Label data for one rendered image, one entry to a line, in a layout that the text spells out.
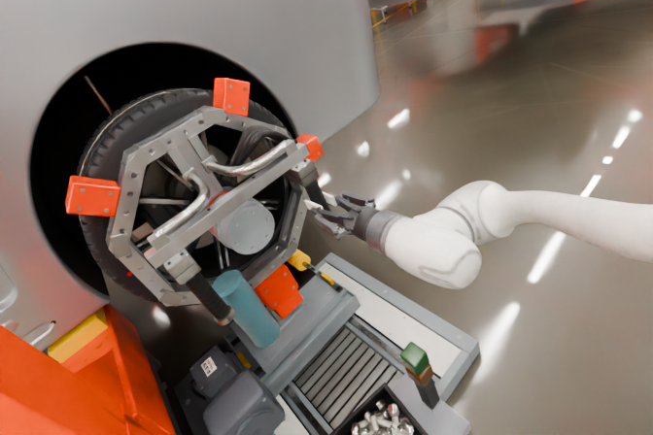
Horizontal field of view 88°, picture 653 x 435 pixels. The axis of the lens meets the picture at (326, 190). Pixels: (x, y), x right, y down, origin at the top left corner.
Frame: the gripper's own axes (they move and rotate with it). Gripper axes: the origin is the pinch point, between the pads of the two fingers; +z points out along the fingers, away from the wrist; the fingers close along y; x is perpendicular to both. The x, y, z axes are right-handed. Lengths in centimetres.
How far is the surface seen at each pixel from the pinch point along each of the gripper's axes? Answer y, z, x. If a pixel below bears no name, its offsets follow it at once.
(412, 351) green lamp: -11.7, -33.8, -17.0
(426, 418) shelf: -16, -35, -38
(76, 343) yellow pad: -69, 40, -13
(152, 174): -25, 50, 13
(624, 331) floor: 57, -54, -83
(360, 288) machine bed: 15, 30, -75
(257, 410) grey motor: -44, 4, -46
